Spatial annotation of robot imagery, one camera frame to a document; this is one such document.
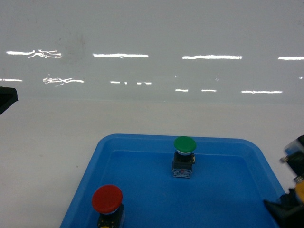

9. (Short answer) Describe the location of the green mushroom push button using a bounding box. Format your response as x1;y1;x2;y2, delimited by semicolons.
171;136;197;179

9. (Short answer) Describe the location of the blue plastic tray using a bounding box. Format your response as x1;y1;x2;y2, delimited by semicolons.
61;134;284;228

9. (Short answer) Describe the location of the yellow mushroom push button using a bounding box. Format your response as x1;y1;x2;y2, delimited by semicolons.
280;135;304;204

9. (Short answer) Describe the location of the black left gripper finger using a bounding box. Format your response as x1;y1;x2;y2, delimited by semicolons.
0;86;18;114

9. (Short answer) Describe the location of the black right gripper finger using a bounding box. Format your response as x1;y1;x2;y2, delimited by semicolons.
263;188;304;228

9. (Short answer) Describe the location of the red mushroom push button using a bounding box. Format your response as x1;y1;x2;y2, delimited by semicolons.
92;184;125;228

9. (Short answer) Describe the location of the white glossy whiteboard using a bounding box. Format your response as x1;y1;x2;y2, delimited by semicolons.
0;0;304;105

